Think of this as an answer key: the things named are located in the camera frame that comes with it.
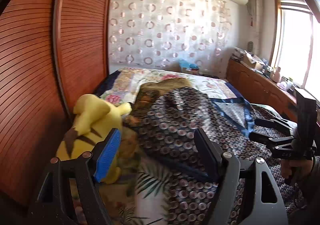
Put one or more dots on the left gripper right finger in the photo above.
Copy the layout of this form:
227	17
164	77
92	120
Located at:
261	203

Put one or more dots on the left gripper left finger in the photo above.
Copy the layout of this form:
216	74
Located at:
54	203

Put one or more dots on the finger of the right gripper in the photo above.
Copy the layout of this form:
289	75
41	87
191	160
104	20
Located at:
276	123
266	140

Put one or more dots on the navy patterned silk garment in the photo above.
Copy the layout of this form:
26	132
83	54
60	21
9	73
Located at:
227	123

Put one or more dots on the person's right hand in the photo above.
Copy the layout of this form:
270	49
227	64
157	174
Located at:
303	172

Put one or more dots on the long wooden side cabinet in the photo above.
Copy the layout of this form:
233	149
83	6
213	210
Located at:
256	88

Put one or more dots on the open cardboard box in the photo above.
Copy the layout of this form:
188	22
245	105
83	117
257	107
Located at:
253	61

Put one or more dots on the palm leaf bed sheet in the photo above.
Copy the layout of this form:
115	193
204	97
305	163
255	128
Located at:
138	196

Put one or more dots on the olive gold patterned blanket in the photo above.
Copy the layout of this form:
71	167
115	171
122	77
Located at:
160	89

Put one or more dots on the yellow pikachu plush toy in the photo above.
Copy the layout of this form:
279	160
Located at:
94	119

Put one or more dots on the blue item in box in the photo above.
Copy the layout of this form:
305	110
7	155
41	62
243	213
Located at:
188	68

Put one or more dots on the floral bed quilt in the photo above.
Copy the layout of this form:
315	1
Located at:
124	84

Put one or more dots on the sheer circle pattern curtain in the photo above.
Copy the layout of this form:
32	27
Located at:
159	34

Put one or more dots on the wooden louvered wardrobe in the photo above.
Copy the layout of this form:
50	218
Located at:
52	52

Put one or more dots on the window with wooden frame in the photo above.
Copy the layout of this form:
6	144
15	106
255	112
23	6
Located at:
296	47

